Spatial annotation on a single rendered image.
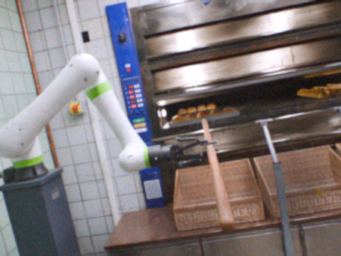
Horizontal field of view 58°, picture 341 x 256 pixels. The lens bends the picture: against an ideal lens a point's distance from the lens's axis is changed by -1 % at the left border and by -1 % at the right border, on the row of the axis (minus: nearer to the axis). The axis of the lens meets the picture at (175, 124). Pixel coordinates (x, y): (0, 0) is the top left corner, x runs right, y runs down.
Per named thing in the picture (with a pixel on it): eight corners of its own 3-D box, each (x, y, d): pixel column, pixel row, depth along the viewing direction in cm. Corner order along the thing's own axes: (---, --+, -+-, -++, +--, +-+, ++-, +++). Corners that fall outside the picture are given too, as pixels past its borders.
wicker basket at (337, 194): (257, 192, 234) (251, 156, 231) (332, 180, 229) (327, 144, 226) (272, 219, 186) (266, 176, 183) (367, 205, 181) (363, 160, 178)
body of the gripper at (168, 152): (161, 144, 137) (182, 140, 136) (165, 162, 138) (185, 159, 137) (160, 147, 129) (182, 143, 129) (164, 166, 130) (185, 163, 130)
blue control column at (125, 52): (177, 192, 440) (148, 40, 414) (188, 190, 438) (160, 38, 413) (161, 275, 249) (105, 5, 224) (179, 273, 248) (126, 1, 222)
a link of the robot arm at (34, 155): (7, 171, 128) (-5, 127, 125) (17, 164, 143) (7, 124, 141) (39, 165, 130) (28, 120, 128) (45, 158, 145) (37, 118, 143)
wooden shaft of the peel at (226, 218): (237, 233, 59) (234, 219, 58) (221, 236, 59) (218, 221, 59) (206, 121, 228) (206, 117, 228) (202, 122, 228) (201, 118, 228)
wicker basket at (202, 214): (182, 203, 241) (175, 168, 238) (254, 192, 234) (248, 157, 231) (176, 233, 193) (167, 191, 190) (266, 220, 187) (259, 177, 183)
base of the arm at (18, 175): (-17, 188, 133) (-20, 174, 133) (5, 177, 148) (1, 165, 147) (38, 179, 130) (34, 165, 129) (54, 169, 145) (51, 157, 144)
